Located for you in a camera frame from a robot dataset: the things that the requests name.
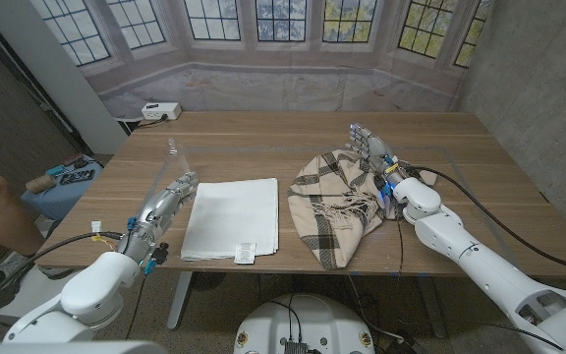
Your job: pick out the grey table leg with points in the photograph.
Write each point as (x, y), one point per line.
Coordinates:
(180, 300)
(433, 307)

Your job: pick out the small white paper label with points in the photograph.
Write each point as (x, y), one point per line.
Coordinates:
(245, 253)

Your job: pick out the white power strip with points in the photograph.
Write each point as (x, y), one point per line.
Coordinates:
(160, 111)

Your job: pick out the white pillar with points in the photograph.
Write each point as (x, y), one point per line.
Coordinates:
(57, 74)

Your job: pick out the beige plaid cloth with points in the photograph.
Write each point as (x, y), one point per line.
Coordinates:
(334, 206)

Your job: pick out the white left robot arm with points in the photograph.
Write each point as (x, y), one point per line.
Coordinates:
(91, 295)

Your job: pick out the folded white cloth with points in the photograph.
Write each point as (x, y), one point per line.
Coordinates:
(234, 216)

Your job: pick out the blue stool with tools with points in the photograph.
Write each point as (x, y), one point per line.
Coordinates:
(62, 196)

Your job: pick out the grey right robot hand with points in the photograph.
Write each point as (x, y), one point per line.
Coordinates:
(374, 147)

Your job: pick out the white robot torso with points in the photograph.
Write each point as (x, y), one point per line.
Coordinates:
(305, 322)

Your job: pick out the printed window backdrop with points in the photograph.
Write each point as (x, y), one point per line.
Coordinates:
(283, 78)

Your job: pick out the brown twine roll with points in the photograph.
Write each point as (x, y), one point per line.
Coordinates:
(40, 183)

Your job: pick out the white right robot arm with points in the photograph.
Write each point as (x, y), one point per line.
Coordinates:
(489, 270)

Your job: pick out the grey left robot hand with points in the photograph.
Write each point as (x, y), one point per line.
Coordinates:
(157, 214)

